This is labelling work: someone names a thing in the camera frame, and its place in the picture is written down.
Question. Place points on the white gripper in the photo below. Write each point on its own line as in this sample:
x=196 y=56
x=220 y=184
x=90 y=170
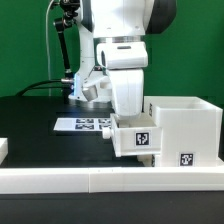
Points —
x=124 y=63

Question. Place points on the white drawer tray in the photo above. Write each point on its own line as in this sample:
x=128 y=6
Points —
x=134 y=137
x=147 y=160

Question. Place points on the white drawer cabinet box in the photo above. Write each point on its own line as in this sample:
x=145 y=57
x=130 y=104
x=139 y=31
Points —
x=191 y=129

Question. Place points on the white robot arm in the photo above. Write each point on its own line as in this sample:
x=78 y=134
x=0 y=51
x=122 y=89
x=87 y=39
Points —
x=113 y=21

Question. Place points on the marker tag sheet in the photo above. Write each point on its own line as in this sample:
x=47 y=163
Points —
x=81 y=124

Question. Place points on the white left border block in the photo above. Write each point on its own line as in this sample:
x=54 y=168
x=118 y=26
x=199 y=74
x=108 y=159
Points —
x=3 y=149

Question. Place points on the white front border rail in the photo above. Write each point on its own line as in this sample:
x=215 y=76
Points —
x=94 y=180

